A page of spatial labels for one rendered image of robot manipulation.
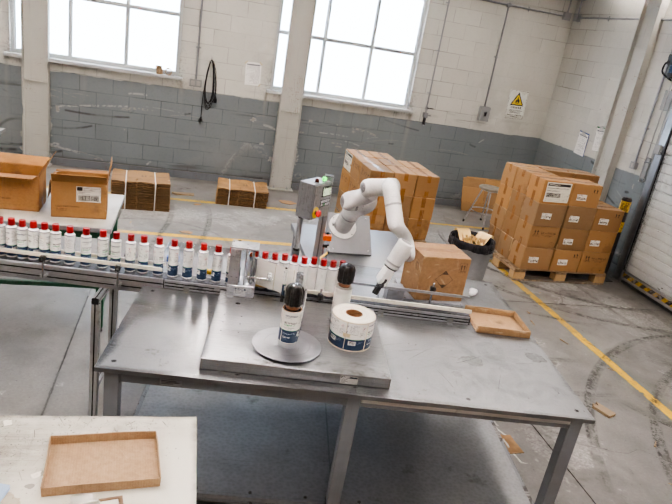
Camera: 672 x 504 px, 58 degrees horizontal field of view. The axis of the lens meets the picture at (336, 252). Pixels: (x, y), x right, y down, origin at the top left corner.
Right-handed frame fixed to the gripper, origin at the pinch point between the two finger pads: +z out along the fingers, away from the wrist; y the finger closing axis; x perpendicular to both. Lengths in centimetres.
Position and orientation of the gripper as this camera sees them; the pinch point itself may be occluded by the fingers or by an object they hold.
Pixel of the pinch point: (376, 290)
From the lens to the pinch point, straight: 326.6
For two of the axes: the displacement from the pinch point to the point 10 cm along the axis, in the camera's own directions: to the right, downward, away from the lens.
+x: 8.7, 4.4, 2.2
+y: 0.6, 3.5, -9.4
